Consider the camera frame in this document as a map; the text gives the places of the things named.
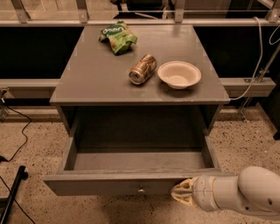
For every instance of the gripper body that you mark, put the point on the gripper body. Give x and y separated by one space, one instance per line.
201 192

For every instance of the grey top drawer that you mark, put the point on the grey top drawer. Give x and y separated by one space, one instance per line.
118 151

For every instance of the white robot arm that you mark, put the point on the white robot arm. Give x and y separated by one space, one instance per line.
255 192

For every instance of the white paper bowl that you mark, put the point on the white paper bowl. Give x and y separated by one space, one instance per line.
179 74

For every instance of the gold soda can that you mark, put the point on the gold soda can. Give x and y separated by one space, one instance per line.
143 69

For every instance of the grey wooden cabinet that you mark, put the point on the grey wooden cabinet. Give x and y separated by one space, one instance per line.
95 76

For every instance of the black stand leg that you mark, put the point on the black stand leg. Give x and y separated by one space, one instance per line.
6 203

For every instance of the green chip bag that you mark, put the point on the green chip bag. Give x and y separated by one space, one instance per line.
120 37

